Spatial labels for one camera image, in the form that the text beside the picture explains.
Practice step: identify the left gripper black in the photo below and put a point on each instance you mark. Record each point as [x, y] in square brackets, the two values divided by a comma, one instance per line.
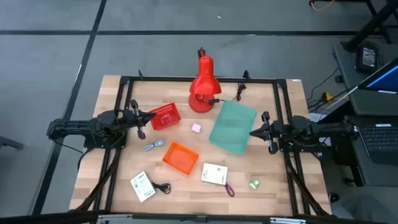
[132, 118]

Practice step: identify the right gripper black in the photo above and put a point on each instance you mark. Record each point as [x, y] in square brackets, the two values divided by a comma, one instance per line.
[276, 131]

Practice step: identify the small pink cube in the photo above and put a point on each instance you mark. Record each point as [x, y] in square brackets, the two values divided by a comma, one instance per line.
[196, 127]

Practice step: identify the white booklet packet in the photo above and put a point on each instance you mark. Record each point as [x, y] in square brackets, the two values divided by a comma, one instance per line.
[214, 173]

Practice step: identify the purple small tool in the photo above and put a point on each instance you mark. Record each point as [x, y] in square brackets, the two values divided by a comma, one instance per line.
[231, 193]

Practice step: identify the white printed cardboard box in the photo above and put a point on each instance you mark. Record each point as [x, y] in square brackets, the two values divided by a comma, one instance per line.
[142, 186]

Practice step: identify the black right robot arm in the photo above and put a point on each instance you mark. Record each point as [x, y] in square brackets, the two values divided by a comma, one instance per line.
[326, 127]

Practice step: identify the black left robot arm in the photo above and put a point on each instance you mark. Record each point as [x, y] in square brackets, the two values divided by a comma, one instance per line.
[74, 126]

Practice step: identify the red plastic basket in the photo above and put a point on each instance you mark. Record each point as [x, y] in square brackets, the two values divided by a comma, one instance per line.
[168, 119]

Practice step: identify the small green round item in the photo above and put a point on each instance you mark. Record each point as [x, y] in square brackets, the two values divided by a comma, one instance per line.
[254, 184]

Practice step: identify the orange plastic basket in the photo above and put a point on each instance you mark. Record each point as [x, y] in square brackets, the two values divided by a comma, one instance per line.
[180, 158]

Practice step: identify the black lamp plug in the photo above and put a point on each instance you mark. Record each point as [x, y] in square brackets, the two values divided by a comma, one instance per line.
[214, 101]

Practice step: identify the red desk lamp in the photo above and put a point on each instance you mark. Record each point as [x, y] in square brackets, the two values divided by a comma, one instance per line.
[205, 81]

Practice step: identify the yellow power plug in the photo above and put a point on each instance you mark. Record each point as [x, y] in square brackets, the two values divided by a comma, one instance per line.
[327, 97]

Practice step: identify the grey side desk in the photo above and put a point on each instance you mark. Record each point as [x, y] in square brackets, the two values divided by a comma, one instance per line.
[363, 104]

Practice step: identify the black laptop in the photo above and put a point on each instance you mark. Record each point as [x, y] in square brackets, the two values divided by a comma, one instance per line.
[379, 140]

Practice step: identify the black power adapter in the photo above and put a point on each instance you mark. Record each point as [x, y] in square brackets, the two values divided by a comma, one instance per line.
[368, 57]

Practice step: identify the monitor with blue screen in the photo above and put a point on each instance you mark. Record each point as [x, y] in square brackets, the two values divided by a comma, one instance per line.
[385, 79]

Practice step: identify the black floor stand leg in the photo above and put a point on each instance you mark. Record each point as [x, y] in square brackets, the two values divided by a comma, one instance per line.
[9, 143]

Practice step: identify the black aluminium table frame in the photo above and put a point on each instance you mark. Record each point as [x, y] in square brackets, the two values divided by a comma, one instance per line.
[155, 79]

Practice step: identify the silver metal bracket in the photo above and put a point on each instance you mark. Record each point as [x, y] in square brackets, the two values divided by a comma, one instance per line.
[113, 219]
[287, 221]

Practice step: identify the black desk leg frame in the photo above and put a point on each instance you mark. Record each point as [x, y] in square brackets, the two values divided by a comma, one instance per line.
[370, 26]

